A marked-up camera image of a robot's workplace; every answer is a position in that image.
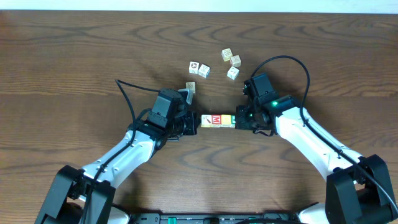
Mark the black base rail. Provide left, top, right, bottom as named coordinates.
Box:
left=129, top=212, right=303, bottom=224

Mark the hammer picture yellow block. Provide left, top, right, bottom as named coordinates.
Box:
left=201, top=114, right=212, bottom=128

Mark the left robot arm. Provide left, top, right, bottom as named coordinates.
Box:
left=36, top=109, right=200, bottom=223

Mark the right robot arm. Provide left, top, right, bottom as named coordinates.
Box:
left=236, top=96, right=397, bottom=223

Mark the red letter M block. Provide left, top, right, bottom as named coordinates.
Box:
left=211, top=114, right=222, bottom=128

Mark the tan block red side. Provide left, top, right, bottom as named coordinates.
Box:
left=230, top=55, right=242, bottom=68

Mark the ball picture white block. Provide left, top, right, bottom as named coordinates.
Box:
left=188, top=62, right=200, bottom=74

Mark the yellow top wooden block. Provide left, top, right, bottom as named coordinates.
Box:
left=221, top=114, right=232, bottom=128

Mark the white block lower left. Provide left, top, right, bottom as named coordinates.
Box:
left=186, top=82, right=196, bottom=94

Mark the green number seven block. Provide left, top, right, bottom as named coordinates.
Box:
left=230, top=115, right=236, bottom=128

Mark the tan block yellow side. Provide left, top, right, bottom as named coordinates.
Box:
left=221, top=48, right=233, bottom=62

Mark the umbrella blue edged block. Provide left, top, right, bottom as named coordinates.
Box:
left=198, top=64, right=210, bottom=78

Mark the white block centre right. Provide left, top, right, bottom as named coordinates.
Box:
left=227, top=66, right=240, bottom=80

